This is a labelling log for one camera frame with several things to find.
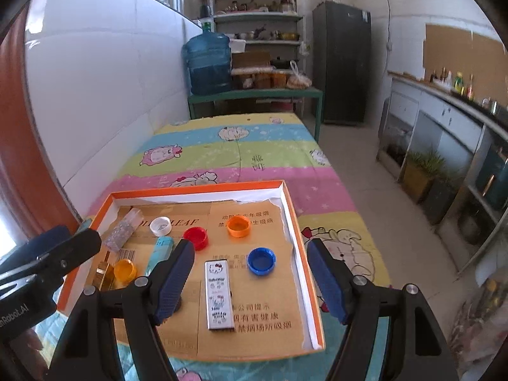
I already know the white plastic bottle cap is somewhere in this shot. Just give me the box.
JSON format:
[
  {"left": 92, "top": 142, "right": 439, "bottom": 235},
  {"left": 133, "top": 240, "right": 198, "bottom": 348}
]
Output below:
[{"left": 149, "top": 216, "right": 172, "bottom": 237}]

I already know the red wooden door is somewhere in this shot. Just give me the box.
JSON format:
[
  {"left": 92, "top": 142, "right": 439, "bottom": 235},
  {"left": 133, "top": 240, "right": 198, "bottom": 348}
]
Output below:
[{"left": 1, "top": 6, "right": 79, "bottom": 238}]

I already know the potted green plant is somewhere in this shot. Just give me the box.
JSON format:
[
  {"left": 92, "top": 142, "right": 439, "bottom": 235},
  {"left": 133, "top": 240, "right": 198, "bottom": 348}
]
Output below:
[{"left": 400, "top": 149, "right": 463, "bottom": 225}]

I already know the white plastic bag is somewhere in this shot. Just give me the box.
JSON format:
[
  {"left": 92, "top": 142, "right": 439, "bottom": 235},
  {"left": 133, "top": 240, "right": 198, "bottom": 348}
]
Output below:
[{"left": 286, "top": 60, "right": 312, "bottom": 90}]

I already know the yellow plastic bottle cap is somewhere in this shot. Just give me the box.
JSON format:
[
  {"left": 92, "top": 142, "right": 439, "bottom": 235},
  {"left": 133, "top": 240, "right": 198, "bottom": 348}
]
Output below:
[{"left": 114, "top": 259, "right": 138, "bottom": 285}]

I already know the light blue tube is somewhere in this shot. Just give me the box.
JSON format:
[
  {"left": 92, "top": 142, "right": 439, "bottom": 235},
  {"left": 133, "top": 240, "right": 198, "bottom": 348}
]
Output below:
[{"left": 145, "top": 236, "right": 174, "bottom": 276}]

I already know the blue plastic bottle cap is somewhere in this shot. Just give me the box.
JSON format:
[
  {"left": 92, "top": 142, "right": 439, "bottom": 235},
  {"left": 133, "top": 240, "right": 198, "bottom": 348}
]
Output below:
[{"left": 247, "top": 247, "right": 277, "bottom": 276}]

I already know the blue water jug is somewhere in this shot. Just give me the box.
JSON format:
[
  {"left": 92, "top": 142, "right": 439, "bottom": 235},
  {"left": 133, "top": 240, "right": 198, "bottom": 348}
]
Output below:
[{"left": 183, "top": 22, "right": 232, "bottom": 96}]

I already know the orange plastic bottle cap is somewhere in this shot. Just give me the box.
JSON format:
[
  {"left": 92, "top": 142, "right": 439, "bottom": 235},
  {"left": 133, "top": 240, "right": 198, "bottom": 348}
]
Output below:
[{"left": 226, "top": 215, "right": 251, "bottom": 238}]

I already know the black refrigerator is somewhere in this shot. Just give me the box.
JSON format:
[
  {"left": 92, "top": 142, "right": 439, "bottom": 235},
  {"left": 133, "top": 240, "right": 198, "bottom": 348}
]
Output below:
[{"left": 312, "top": 1, "right": 371, "bottom": 125}]

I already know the green rice cooker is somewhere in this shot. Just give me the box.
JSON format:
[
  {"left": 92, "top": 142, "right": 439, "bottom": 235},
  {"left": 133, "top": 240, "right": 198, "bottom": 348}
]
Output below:
[{"left": 475, "top": 145, "right": 508, "bottom": 211}]

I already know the gold rectangular box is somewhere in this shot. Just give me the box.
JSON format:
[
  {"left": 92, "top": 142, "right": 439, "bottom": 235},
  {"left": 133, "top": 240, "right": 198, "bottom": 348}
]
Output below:
[{"left": 92, "top": 250, "right": 115, "bottom": 291}]

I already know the orange-rimmed cardboard tray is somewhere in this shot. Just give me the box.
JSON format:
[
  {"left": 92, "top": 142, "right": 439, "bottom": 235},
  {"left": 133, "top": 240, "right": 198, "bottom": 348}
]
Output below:
[{"left": 57, "top": 179, "right": 326, "bottom": 363}]

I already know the red plastic bottle cap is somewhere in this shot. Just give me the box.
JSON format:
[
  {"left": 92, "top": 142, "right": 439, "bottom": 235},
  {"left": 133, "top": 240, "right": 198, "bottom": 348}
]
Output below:
[{"left": 183, "top": 226, "right": 208, "bottom": 251}]

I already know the white cartoon lighter box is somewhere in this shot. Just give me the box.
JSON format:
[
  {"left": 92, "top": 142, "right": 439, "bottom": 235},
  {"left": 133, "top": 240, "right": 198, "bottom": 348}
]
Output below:
[{"left": 204, "top": 259, "right": 234, "bottom": 330}]

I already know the white kitchen counter cabinet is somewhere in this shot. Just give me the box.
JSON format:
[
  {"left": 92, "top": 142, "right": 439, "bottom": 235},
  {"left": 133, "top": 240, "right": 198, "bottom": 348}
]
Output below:
[{"left": 376, "top": 73, "right": 507, "bottom": 272}]

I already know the black round lid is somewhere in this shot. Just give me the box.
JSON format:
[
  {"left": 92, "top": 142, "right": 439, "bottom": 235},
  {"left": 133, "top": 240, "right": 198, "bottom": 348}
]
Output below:
[{"left": 173, "top": 296, "right": 183, "bottom": 312}]

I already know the colourful cartoon quilt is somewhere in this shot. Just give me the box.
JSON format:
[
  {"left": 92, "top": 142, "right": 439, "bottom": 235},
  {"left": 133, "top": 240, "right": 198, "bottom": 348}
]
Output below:
[{"left": 35, "top": 112, "right": 392, "bottom": 381}]

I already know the clear plastic bottle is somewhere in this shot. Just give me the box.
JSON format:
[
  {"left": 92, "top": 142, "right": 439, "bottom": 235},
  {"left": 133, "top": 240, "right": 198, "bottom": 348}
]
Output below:
[{"left": 104, "top": 208, "right": 144, "bottom": 252}]

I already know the green metal table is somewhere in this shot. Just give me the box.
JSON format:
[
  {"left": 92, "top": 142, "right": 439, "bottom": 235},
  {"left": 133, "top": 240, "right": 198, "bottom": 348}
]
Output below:
[{"left": 188, "top": 87, "right": 324, "bottom": 142}]

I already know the metal storage shelf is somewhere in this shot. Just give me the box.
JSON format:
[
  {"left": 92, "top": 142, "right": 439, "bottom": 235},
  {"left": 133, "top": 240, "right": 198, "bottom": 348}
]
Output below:
[{"left": 210, "top": 0, "right": 305, "bottom": 90}]

